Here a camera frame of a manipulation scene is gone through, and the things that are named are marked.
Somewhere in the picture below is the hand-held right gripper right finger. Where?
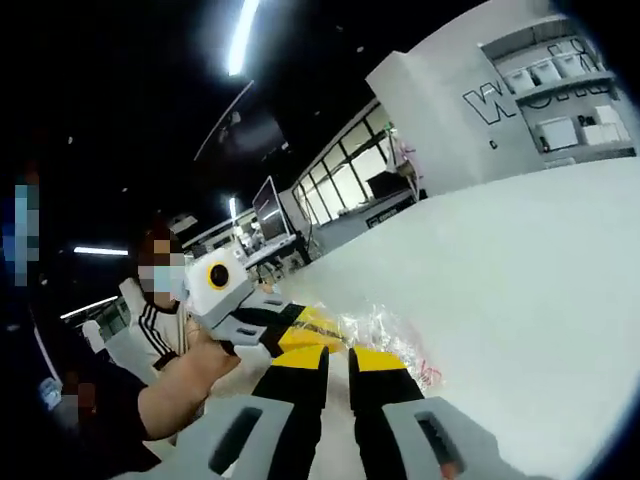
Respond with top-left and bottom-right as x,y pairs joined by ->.
347,346 -> 506,480

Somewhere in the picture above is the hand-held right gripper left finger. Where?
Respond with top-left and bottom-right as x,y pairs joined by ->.
112,344 -> 331,480

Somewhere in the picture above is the clear resealable bag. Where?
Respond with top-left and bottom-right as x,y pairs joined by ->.
335,301 -> 445,396

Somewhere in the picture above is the person's left hand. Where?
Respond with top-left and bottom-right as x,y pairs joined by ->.
182,319 -> 242,401

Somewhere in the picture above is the person's right hand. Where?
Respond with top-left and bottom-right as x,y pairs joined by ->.
439,457 -> 467,479

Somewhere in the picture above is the black-legged desk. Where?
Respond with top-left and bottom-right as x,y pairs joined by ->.
254,242 -> 314,276

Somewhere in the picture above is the computer monitor on desk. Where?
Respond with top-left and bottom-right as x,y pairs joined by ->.
239,174 -> 301,257

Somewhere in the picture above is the white office chair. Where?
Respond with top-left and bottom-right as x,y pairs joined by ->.
82,277 -> 159,386

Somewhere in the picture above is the grey low cabinet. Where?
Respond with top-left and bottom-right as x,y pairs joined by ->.
314,193 -> 420,251

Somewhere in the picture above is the ceiling light bar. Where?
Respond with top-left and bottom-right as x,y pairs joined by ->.
73,245 -> 129,257
59,295 -> 120,320

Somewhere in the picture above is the black-framed glass partition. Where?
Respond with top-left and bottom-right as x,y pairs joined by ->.
292,97 -> 396,229

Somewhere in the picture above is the black monitor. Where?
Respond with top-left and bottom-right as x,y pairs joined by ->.
367,169 -> 409,201

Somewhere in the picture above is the hanging dark ceiling display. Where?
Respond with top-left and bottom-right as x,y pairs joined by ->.
219,112 -> 287,157

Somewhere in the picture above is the person's arm, dark sleeve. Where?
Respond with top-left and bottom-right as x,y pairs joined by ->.
49,367 -> 161,480

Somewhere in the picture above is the dim curved ceiling strip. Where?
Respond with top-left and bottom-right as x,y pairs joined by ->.
193,79 -> 255,162

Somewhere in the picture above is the long bright ceiling light strip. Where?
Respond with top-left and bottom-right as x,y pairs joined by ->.
227,0 -> 261,77

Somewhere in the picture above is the large white storage bin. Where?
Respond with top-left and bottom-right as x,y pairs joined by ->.
536,117 -> 580,152

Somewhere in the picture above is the row of white storage bins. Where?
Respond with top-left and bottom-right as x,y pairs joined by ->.
503,49 -> 584,95

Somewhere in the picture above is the grey metal shelf rack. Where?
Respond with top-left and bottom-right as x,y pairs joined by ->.
479,14 -> 636,166

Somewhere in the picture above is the white equipment with pink cables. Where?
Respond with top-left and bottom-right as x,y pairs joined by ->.
389,132 -> 426,199

